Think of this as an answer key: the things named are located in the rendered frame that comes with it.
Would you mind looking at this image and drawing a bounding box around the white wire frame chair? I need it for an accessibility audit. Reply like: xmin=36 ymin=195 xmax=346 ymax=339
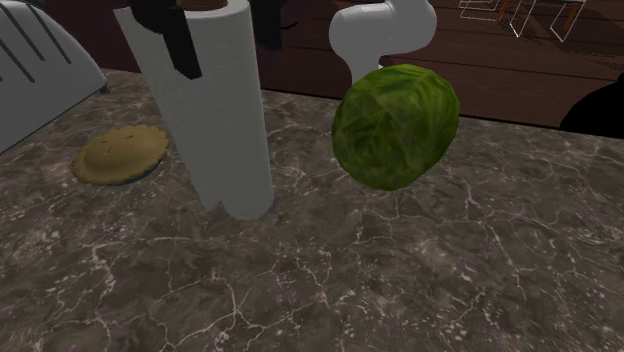
xmin=458 ymin=0 xmax=509 ymax=25
xmin=508 ymin=0 xmax=587 ymax=44

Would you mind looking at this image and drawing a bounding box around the tan pie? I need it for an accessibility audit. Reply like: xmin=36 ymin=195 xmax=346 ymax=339
xmin=71 ymin=124 xmax=170 ymax=187

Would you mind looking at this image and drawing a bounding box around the white toaster with black slots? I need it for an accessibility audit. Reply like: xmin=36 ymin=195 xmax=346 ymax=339
xmin=0 ymin=0 xmax=109 ymax=155

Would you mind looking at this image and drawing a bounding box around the white paper towel roll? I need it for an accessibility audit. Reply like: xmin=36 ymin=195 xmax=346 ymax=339
xmin=113 ymin=0 xmax=276 ymax=222

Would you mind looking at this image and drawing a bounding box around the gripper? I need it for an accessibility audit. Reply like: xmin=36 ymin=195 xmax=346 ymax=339
xmin=113 ymin=0 xmax=204 ymax=81

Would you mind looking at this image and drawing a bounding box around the green cabbage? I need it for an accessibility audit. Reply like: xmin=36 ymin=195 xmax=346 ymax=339
xmin=330 ymin=63 xmax=461 ymax=192

